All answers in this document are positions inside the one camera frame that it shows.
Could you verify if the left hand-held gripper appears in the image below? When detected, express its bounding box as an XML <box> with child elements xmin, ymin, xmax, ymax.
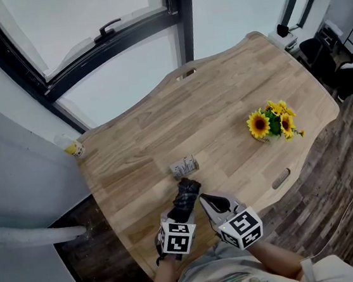
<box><xmin>154</xmin><ymin>207</ymin><xmax>200</xmax><ymax>259</ymax></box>

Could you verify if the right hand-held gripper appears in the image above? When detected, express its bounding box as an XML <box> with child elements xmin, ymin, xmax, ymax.
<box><xmin>198</xmin><ymin>186</ymin><xmax>267</xmax><ymax>256</ymax></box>

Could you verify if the dark plaid umbrella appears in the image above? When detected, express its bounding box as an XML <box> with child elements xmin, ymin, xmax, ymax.
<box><xmin>163</xmin><ymin>175</ymin><xmax>207</xmax><ymax>226</ymax></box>

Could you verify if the person's right forearm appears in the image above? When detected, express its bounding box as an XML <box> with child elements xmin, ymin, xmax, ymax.
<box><xmin>248</xmin><ymin>234</ymin><xmax>309</xmax><ymax>282</ymax></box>

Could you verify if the small grey printed box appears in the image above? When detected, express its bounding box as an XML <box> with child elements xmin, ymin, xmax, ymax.
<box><xmin>168</xmin><ymin>154</ymin><xmax>202</xmax><ymax>182</ymax></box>

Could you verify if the person's light printed shirt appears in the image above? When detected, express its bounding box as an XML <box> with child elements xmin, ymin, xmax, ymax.
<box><xmin>171</xmin><ymin>226</ymin><xmax>353</xmax><ymax>282</ymax></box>

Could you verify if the light wooden table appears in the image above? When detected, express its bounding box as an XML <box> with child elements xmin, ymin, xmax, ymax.
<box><xmin>63</xmin><ymin>22</ymin><xmax>353</xmax><ymax>282</ymax></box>

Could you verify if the potted artificial sunflower bouquet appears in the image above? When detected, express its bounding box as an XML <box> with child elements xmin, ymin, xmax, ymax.
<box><xmin>243</xmin><ymin>96</ymin><xmax>307</xmax><ymax>147</ymax></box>

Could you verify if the clear bottle with yellow label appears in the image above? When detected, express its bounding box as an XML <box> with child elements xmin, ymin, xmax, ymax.
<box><xmin>53</xmin><ymin>131</ymin><xmax>88</xmax><ymax>163</ymax></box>

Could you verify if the white pipe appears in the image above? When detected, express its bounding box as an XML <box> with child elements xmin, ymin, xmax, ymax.
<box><xmin>0</xmin><ymin>212</ymin><xmax>89</xmax><ymax>253</ymax></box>

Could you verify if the white cabinet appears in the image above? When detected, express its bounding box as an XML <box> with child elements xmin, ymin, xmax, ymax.
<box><xmin>266</xmin><ymin>27</ymin><xmax>300</xmax><ymax>54</ymax></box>

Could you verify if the black office chair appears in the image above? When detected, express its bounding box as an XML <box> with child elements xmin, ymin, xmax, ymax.
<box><xmin>298</xmin><ymin>35</ymin><xmax>339</xmax><ymax>81</ymax></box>

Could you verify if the small black device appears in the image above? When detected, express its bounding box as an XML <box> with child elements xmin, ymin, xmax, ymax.
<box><xmin>276</xmin><ymin>22</ymin><xmax>292</xmax><ymax>39</ymax></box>

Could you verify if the black window frame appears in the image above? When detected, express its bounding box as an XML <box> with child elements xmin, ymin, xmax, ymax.
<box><xmin>0</xmin><ymin>0</ymin><xmax>209</xmax><ymax>144</ymax></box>

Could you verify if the metal wire shelf rack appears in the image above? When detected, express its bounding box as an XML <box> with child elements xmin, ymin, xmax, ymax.
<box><xmin>314</xmin><ymin>16</ymin><xmax>347</xmax><ymax>54</ymax></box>

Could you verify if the black window handle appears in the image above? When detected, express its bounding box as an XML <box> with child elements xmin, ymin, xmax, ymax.
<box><xmin>91</xmin><ymin>17</ymin><xmax>124</xmax><ymax>44</ymax></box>

